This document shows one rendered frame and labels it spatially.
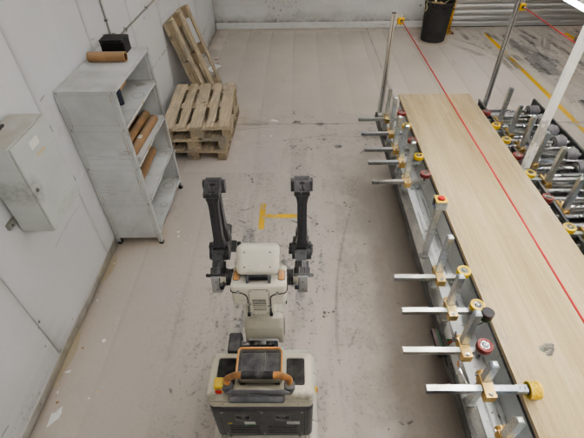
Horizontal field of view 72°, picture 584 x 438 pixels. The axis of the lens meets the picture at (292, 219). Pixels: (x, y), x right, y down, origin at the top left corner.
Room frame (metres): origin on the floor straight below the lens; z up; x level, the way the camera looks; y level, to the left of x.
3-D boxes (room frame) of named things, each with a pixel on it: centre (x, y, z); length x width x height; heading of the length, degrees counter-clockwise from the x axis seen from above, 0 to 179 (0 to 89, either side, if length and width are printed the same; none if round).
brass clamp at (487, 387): (0.85, -0.89, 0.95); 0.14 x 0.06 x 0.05; 179
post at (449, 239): (1.62, -0.91, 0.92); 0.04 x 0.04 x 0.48; 89
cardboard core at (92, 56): (3.30, 1.46, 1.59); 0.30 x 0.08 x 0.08; 89
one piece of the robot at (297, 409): (1.03, 0.17, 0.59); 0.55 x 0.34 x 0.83; 89
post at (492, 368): (0.87, -0.89, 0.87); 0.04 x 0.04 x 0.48; 89
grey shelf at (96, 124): (3.19, 1.46, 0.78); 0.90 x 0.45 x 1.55; 179
